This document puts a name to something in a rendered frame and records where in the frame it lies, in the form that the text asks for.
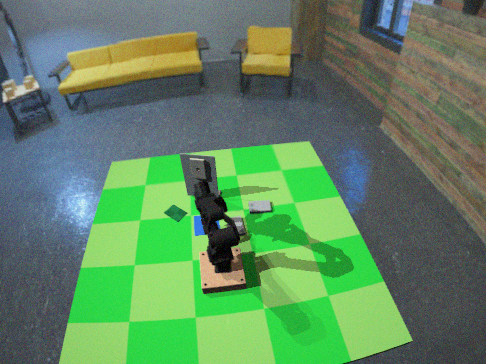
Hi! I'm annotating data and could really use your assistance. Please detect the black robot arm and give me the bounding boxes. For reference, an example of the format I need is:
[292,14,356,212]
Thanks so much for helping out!
[194,181,240,273]

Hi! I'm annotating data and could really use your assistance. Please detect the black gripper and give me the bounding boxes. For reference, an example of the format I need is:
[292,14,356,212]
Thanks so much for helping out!
[194,192,218,235]

